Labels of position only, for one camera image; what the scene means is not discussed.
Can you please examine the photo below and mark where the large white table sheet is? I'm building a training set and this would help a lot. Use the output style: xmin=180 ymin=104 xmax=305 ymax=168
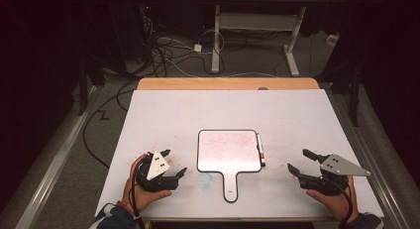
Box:
xmin=94 ymin=88 xmax=385 ymax=221

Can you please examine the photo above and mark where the wooden table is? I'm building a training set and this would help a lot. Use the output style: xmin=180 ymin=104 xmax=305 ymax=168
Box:
xmin=136 ymin=77 xmax=375 ymax=223

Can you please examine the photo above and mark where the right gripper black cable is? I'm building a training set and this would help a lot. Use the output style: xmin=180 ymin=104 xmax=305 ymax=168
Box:
xmin=325 ymin=177 xmax=355 ymax=225

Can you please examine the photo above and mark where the aluminium rail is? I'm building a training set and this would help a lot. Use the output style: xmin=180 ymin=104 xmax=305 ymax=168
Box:
xmin=13 ymin=85 xmax=102 ymax=229
xmin=325 ymin=89 xmax=412 ymax=229

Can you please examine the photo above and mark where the bundle of black floor cables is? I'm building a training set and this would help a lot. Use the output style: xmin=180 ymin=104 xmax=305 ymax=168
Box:
xmin=140 ymin=14 xmax=229 ymax=78

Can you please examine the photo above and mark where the person's right hand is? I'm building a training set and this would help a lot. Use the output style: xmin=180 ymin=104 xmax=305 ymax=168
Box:
xmin=306 ymin=174 xmax=361 ymax=224

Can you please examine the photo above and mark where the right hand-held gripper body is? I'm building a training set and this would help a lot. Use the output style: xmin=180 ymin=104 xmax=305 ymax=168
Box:
xmin=296 ymin=153 xmax=371 ymax=196

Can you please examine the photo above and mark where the long black floor cable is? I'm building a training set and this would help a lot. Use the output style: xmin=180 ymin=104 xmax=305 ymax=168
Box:
xmin=82 ymin=79 xmax=140 ymax=170

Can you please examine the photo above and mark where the white desk frame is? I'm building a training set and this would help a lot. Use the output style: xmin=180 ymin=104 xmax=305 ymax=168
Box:
xmin=197 ymin=0 xmax=352 ymax=77

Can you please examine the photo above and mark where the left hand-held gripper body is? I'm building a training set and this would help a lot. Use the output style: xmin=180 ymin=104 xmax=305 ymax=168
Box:
xmin=136 ymin=150 xmax=179 ymax=193

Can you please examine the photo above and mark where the small whiteboard with handle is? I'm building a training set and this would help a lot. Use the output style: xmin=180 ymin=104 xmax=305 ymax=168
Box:
xmin=196 ymin=129 xmax=264 ymax=203

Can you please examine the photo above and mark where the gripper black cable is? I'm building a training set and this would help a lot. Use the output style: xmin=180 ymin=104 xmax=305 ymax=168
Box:
xmin=325 ymin=177 xmax=355 ymax=225
xmin=129 ymin=154 xmax=150 ymax=229

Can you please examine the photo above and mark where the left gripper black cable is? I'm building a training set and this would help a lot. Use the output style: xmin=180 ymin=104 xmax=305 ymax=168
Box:
xmin=129 ymin=154 xmax=150 ymax=229

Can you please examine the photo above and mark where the red bracelet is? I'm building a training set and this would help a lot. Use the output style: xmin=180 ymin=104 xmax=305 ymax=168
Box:
xmin=116 ymin=200 xmax=136 ymax=217

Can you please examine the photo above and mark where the white marker with red cap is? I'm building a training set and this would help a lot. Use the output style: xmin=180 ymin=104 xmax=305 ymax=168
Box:
xmin=256 ymin=132 xmax=267 ymax=168

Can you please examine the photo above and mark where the person's left hand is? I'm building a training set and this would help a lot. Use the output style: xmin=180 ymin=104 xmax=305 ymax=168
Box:
xmin=122 ymin=153 xmax=172 ymax=213

